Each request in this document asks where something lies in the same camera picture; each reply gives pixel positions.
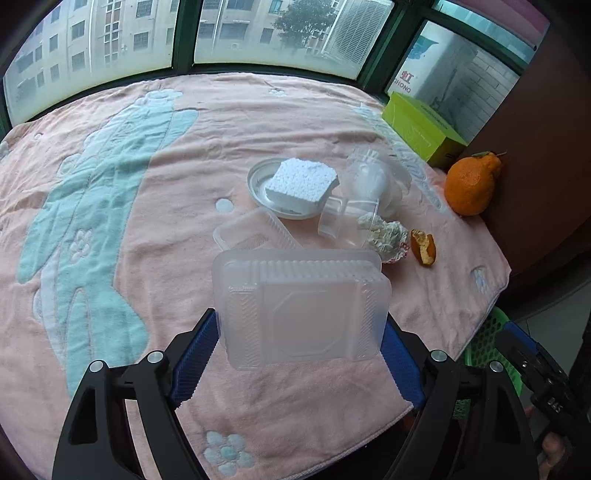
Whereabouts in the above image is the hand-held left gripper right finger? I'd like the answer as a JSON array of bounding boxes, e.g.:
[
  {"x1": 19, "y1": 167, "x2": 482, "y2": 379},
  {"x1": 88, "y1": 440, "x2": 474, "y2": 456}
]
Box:
[{"x1": 381, "y1": 318, "x2": 541, "y2": 480}]

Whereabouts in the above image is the clear ribbed plastic food container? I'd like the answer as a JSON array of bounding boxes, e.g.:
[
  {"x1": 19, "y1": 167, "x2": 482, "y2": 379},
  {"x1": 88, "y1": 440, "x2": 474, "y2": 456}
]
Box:
[{"x1": 211, "y1": 248, "x2": 392, "y2": 371}]

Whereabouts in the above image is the brown wooden cabinet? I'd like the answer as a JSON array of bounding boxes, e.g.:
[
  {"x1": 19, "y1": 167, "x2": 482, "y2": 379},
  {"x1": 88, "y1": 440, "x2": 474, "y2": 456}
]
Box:
[{"x1": 471, "y1": 18, "x2": 591, "y2": 287}]

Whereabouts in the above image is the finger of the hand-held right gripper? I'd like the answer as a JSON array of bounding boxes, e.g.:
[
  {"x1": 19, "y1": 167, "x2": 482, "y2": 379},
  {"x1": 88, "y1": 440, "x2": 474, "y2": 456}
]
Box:
[{"x1": 496, "y1": 320, "x2": 555, "y2": 398}]

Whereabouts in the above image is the whole knobbly orange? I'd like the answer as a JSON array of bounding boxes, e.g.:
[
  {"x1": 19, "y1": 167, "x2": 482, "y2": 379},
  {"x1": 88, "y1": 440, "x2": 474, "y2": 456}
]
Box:
[{"x1": 444, "y1": 151, "x2": 504, "y2": 217}]

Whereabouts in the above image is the orange peel piece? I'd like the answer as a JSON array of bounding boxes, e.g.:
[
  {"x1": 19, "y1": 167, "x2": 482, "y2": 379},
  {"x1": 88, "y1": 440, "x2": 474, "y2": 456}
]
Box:
[{"x1": 410, "y1": 228, "x2": 437, "y2": 267}]

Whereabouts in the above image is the dark green window frame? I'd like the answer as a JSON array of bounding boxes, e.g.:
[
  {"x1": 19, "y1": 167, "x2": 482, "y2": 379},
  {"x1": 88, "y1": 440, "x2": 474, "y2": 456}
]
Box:
[{"x1": 0, "y1": 0, "x2": 536, "y2": 130}]

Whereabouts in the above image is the lime green cardboard box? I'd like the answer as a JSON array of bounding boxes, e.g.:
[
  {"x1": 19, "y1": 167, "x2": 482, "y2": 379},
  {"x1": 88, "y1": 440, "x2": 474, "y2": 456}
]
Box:
[{"x1": 381, "y1": 91, "x2": 468, "y2": 168}]

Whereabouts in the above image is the person's right hand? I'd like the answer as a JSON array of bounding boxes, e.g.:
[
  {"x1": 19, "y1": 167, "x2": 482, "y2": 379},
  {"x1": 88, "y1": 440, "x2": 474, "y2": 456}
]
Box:
[{"x1": 539, "y1": 434, "x2": 568, "y2": 472}]

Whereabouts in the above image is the clear shallow plastic tray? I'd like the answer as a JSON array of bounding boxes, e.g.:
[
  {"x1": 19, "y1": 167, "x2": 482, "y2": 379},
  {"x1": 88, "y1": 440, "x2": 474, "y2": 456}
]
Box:
[{"x1": 212, "y1": 207, "x2": 305, "y2": 252}]

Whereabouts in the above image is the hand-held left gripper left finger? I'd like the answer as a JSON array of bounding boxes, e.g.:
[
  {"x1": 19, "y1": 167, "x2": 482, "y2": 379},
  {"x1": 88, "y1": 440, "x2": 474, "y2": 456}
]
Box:
[{"x1": 52, "y1": 308, "x2": 218, "y2": 480}]

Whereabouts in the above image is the white foam block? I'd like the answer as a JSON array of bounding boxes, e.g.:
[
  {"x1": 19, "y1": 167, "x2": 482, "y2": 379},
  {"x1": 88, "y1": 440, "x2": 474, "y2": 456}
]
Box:
[{"x1": 264, "y1": 159, "x2": 341, "y2": 214}]

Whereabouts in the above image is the white round plastic lid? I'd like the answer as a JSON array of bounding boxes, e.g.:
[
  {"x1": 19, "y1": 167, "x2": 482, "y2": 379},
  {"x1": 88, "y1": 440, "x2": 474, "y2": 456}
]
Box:
[{"x1": 247, "y1": 158, "x2": 340, "y2": 220}]

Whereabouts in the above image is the green perforated plastic basket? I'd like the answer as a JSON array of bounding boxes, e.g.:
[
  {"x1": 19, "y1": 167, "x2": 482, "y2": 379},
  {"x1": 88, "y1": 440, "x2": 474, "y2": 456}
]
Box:
[{"x1": 455, "y1": 307, "x2": 525, "y2": 421}]

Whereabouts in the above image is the crumpled paper wrapper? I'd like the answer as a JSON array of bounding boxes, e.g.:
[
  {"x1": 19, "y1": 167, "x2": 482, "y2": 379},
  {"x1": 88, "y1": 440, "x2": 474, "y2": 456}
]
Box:
[{"x1": 358, "y1": 213, "x2": 410, "y2": 265}]

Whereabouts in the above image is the clear plastic dome cup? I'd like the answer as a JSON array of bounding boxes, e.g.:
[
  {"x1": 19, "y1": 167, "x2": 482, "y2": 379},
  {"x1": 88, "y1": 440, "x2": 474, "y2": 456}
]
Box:
[{"x1": 344, "y1": 147, "x2": 413, "y2": 217}]

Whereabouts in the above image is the pink floral blanket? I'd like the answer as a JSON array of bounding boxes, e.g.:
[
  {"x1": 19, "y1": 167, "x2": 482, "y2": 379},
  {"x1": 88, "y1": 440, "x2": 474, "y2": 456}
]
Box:
[{"x1": 0, "y1": 71, "x2": 512, "y2": 476}]

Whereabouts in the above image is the white outdoor appliance unit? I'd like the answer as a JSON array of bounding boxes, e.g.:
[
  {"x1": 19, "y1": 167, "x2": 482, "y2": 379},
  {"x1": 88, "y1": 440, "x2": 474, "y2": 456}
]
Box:
[{"x1": 392, "y1": 21, "x2": 478, "y2": 112}]

